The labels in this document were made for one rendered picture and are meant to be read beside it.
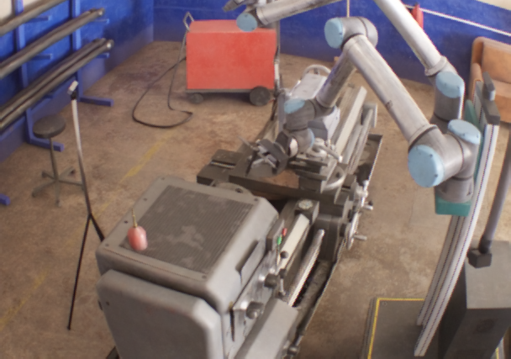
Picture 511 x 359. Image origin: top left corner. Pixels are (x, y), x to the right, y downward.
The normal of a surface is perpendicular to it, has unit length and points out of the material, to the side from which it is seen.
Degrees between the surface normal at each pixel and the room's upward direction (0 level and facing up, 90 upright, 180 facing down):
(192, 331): 90
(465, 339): 90
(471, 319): 90
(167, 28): 90
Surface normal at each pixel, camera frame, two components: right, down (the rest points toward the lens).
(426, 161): -0.81, 0.33
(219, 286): 0.66, -0.48
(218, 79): -0.01, 0.51
